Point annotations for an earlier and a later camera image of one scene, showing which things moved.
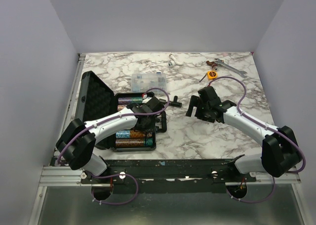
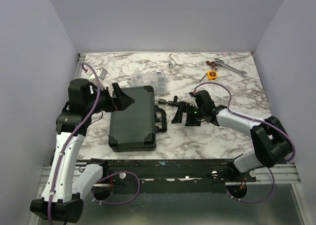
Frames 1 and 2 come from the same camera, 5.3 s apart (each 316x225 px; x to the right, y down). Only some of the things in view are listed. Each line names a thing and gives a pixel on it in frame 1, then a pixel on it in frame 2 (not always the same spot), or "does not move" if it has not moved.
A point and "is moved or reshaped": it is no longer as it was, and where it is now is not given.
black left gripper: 150,128 -> 121,102
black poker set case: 95,99 is moved or reshaped
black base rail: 170,176 does not move
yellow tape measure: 212,75 does not move
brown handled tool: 214,65 does not move
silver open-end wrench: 242,73 does not move
